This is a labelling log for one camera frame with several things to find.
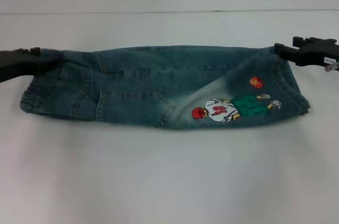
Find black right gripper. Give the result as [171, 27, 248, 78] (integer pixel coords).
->
[273, 35, 339, 73]

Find blue denim shorts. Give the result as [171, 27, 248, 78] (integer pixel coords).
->
[20, 42, 311, 131]

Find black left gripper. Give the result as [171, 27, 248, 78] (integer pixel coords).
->
[0, 47, 65, 84]

